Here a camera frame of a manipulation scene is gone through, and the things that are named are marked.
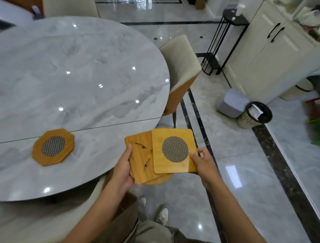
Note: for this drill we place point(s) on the red plastic stool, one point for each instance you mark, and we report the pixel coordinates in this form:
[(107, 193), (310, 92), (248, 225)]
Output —
[(313, 107)]

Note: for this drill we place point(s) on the square wooden mesh coaster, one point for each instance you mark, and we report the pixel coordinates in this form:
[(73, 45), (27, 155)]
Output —
[(160, 165)]

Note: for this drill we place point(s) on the person's brown vest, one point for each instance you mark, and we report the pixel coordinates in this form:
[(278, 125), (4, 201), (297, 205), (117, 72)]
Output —
[(120, 220)]

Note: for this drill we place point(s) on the person's right hand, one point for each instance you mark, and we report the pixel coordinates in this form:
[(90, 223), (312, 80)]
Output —
[(207, 170)]

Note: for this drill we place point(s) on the green plastic stool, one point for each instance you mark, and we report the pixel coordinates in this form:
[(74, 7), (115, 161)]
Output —
[(315, 132)]

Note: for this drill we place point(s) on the white crumpled paper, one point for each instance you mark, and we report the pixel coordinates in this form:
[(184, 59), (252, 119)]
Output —
[(255, 111)]

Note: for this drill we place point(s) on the small white cup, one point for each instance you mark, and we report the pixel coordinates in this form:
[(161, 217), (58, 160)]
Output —
[(240, 10)]

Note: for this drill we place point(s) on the grey marble dining table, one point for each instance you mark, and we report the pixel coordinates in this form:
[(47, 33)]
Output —
[(75, 75)]

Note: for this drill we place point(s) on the cream round bin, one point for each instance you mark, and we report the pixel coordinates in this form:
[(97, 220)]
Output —
[(297, 92)]

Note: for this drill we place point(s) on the person's right forearm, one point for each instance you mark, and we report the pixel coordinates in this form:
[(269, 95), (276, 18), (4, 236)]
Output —
[(235, 215)]

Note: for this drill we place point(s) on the grey cube ottoman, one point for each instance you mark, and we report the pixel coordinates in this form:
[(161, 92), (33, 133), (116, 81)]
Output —
[(232, 102)]

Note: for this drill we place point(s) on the person's white shoe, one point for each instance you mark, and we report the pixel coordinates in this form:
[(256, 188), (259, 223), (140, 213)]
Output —
[(142, 202), (163, 215)]

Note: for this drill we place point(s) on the cream slotted trash bin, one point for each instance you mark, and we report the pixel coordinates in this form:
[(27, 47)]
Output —
[(246, 122)]

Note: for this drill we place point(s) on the person's cream top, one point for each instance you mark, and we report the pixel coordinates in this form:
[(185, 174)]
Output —
[(150, 232)]

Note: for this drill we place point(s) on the octagonal yellow mesh coaster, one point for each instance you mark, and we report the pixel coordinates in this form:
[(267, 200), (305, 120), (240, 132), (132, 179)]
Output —
[(37, 155)]

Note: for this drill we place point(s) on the person's left forearm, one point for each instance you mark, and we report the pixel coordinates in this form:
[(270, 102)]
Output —
[(95, 215)]

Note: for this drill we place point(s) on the person's left hand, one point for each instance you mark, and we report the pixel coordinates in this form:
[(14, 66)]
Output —
[(122, 175)]

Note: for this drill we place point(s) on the round yellow smiley coaster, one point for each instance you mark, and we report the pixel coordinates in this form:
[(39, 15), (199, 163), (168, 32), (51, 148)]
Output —
[(160, 179)]

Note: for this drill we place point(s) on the person's grey trousers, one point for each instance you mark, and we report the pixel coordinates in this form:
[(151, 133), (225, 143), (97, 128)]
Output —
[(187, 237)]

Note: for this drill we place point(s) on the small brown box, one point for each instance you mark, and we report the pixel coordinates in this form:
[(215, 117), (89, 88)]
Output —
[(200, 4)]

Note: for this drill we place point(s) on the square yellow leaf-cutout coaster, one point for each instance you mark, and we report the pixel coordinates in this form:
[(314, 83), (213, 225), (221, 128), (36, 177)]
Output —
[(140, 160)]

